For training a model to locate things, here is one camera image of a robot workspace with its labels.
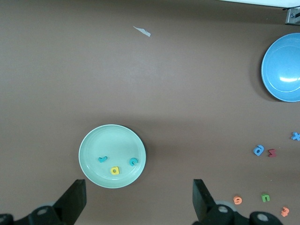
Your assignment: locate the green round plate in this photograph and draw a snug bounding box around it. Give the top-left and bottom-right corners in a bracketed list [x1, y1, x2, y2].
[78, 124, 147, 189]

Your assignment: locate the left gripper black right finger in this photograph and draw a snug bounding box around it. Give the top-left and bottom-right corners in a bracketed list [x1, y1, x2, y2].
[193, 179, 283, 225]

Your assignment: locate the blue round plate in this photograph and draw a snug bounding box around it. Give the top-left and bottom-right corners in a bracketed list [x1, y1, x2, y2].
[261, 32, 300, 103]

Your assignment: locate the white paper scrap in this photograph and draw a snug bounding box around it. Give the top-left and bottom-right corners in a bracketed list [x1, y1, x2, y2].
[133, 25, 151, 38]

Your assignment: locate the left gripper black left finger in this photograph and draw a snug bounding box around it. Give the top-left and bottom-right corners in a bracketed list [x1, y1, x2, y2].
[0, 179, 87, 225]

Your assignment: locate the blue foam letter a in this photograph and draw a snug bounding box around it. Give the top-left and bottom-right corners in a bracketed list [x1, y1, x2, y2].
[253, 144, 265, 157]

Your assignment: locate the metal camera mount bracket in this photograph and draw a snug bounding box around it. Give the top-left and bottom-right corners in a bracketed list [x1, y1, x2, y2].
[285, 7, 300, 25]

